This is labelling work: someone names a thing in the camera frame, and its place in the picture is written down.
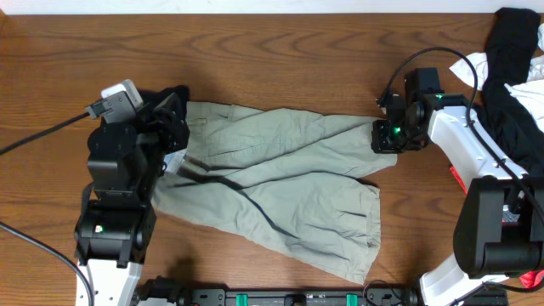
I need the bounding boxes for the khaki green shorts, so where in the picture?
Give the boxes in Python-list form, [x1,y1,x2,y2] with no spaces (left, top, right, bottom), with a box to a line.
[152,102,397,284]

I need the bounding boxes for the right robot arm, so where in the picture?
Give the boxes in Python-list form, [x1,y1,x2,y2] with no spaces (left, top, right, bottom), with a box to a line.
[371,92,543,305]

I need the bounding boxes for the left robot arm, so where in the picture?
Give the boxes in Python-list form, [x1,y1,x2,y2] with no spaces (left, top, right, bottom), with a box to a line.
[75,91,190,305]

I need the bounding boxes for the black folded garment left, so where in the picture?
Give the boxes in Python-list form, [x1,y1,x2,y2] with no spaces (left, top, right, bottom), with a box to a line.
[138,84,190,124]

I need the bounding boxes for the grey red trimmed garment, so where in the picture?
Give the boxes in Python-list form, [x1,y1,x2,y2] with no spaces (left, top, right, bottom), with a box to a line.
[449,165,468,194]

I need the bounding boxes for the white garment right pile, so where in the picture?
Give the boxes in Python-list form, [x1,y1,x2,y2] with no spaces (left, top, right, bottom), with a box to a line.
[450,14,543,129]

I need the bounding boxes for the black garment right pile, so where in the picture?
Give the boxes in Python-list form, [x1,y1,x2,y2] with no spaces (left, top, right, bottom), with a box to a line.
[478,8,543,177]

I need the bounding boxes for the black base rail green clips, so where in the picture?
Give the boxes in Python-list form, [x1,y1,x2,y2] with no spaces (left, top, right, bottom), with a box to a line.
[135,275,509,306]

